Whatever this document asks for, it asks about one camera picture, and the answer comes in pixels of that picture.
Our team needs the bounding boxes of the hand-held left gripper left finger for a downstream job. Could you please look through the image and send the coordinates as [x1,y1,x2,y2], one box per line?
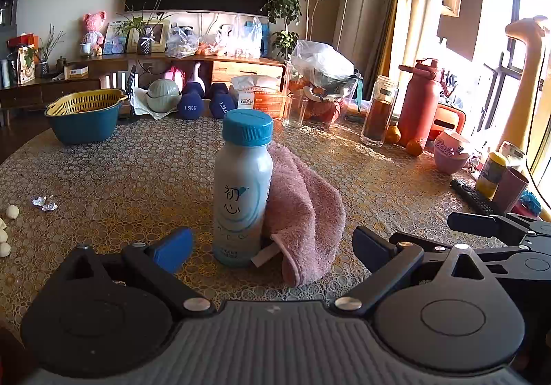
[56,228,216,319]

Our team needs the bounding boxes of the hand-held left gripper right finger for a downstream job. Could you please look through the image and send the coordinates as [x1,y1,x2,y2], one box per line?
[331,226,502,317]

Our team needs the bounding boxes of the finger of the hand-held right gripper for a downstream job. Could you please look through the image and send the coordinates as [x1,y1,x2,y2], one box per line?
[447,212,551,247]
[389,231,551,282]

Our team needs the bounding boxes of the pink towel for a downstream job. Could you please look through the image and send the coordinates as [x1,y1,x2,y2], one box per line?
[252,142,347,288]

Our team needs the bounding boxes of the white bottle with blue cap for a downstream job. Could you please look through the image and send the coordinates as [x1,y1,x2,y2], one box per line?
[212,108,274,269]

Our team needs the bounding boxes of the black remote control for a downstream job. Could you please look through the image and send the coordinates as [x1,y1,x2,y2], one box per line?
[450,179,497,216]

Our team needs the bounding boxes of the yellow capped bottle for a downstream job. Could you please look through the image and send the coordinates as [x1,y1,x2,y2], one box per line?
[475,151,509,201]

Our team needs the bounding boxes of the mauve cup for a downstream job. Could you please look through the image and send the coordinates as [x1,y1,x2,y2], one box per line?
[491,167,530,216]

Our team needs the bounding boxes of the blue crumpled wrapper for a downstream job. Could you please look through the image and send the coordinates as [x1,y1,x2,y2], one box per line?
[518,190,542,214]

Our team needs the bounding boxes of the pink cup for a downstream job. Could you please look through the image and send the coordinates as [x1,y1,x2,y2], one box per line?
[433,129,471,175]

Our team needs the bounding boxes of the patterned tablecloth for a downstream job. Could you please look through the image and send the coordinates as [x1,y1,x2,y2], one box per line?
[0,115,532,345]

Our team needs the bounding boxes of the orange case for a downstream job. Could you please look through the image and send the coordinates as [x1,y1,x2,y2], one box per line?
[430,104,467,140]

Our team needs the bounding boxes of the red water bottle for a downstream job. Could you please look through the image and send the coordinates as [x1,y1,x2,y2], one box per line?
[396,58,445,149]

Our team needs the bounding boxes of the tall glass tea bottle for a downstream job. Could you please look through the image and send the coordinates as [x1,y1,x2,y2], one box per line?
[360,75,399,148]

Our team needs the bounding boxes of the crumpled foil wrapper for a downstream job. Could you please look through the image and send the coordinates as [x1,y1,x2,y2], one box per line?
[31,195,58,212]

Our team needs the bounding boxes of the blue dumbbell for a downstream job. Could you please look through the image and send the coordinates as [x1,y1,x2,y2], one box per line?
[209,83,237,119]
[178,81,206,120]

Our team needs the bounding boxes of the beige giraffe figure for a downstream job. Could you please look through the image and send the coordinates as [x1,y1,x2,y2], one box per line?
[495,15,551,155]

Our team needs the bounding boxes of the white cloth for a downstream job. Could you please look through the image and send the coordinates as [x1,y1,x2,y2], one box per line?
[130,86,182,121]

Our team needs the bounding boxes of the teal plastic basin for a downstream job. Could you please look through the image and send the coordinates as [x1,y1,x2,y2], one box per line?
[45,100,125,146]

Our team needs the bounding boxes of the pale green round pot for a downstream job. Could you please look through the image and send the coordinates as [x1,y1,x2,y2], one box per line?
[145,79,181,114]

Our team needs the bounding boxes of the clear drinking glass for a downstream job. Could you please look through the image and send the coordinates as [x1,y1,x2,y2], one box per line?
[282,93,309,130]

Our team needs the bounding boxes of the yellow colander basket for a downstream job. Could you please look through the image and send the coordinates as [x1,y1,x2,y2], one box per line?
[45,89,128,118]

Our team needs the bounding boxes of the white and orange box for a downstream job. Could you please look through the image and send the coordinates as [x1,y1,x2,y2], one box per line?
[231,75,287,119]

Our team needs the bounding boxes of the pink bag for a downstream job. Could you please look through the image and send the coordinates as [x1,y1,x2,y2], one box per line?
[164,66,186,91]

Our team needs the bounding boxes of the wooden television cabinet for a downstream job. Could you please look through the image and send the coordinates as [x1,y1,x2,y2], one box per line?
[0,53,287,121]

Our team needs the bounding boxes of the clear plastic bag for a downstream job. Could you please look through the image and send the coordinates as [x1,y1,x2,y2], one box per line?
[290,40,355,82]

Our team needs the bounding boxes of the white plastic bag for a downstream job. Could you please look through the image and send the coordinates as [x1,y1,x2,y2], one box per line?
[164,25,200,59]

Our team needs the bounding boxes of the plant in dark vase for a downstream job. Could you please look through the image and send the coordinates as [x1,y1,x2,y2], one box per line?
[117,0,174,56]

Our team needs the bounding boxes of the translucent plastic bag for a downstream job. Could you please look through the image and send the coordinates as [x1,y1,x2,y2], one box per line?
[214,15,263,59]

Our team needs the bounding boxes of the yellow curtain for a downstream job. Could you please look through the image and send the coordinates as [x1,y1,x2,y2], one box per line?
[365,0,436,90]

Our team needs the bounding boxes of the vase with dry twigs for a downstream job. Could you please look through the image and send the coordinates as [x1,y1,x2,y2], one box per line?
[38,23,66,79]

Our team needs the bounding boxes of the pink teddy bear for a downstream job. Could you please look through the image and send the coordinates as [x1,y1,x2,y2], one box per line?
[80,10,107,57]

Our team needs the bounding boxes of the printed gift bag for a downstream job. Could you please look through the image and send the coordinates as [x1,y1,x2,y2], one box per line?
[17,45,38,85]

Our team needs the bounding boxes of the standing air conditioner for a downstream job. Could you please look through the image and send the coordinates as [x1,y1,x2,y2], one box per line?
[332,0,389,82]

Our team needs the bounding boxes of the red box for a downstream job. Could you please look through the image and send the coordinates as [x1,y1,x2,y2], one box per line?
[6,34,40,51]

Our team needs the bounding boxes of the large photo frame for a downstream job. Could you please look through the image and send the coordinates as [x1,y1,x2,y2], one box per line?
[126,19,171,53]

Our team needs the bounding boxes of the small photo frame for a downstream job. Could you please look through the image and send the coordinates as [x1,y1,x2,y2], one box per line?
[103,21,130,55]

